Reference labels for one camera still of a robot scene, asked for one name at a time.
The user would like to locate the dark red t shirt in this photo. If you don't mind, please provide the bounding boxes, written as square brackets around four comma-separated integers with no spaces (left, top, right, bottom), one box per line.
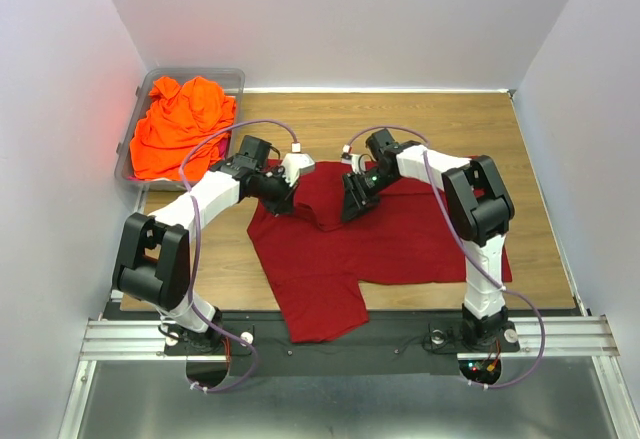
[247,161,466,343]

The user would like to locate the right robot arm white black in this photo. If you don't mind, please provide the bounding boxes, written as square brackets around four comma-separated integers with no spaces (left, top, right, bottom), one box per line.
[341,126,515,346]

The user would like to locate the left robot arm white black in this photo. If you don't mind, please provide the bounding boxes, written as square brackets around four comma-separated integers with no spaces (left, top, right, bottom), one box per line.
[112,136,315,348]

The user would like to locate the pink t shirt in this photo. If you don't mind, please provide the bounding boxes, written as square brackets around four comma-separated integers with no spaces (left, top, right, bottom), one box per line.
[194,133,231,181]

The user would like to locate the clear plastic bin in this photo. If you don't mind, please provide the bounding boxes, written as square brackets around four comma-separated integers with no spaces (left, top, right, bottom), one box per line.
[114,67,245,192]

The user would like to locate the orange t shirt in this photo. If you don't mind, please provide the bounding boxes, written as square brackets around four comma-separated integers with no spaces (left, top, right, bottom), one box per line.
[130,76,236,182]

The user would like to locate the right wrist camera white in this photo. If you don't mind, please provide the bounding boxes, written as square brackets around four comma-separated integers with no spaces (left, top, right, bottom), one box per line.
[340,144,366,174]

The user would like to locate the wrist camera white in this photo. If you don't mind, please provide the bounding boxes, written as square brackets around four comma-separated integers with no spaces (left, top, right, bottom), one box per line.
[340,144,366,174]
[281,153,315,186]

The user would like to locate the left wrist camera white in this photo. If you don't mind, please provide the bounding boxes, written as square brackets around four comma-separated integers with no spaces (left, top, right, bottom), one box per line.
[281,153,315,186]

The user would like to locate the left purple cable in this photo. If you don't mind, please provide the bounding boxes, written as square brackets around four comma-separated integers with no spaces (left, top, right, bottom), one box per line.
[177,118,304,394]

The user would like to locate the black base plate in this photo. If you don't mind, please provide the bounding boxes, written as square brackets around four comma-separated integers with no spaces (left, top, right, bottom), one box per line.
[164,309,521,379]

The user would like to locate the aluminium frame rail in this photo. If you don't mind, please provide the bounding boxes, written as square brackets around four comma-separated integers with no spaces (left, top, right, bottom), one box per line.
[57,193,624,439]

